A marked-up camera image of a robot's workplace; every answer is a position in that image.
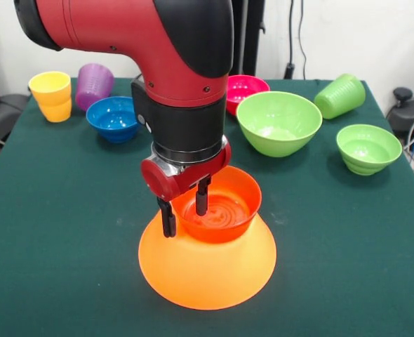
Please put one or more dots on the dark green tablecloth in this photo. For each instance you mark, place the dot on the dark green tablecloth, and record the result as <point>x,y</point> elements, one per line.
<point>333,245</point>

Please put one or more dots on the large orange bowl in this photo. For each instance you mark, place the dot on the large orange bowl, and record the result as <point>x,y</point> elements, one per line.
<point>207,274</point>

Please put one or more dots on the blue ribbed bowl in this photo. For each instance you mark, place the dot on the blue ribbed bowl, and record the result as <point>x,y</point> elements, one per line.
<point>112,123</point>

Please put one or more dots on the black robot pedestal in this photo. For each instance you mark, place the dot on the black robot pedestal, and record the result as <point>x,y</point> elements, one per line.
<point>249,35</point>

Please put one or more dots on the large green bowl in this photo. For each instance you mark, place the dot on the large green bowl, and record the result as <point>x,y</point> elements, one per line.
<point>280,119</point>

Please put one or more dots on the purple cup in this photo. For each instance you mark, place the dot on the purple cup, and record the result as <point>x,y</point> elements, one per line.
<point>93,87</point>

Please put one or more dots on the small green ribbed bowl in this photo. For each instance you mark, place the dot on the small green ribbed bowl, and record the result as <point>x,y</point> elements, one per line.
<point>368,147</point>

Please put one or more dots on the black chair base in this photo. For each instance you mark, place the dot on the black chair base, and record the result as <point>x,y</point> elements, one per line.
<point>408,112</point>
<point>7,109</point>

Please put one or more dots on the pink bowl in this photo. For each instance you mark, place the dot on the pink bowl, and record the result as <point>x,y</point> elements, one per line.
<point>243,91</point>

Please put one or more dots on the green smooth cup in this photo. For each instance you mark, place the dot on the green smooth cup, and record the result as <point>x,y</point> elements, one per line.
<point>340,94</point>

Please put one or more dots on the yellow ribbed cup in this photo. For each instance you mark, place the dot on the yellow ribbed cup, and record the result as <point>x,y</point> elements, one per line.
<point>52,102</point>

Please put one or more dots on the red bowl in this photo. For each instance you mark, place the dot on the red bowl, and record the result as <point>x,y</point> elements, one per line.
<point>235,200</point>

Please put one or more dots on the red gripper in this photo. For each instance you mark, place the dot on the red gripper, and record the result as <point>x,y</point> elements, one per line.
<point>158,180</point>

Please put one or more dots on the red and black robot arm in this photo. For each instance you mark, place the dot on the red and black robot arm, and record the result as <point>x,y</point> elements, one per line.
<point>158,70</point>

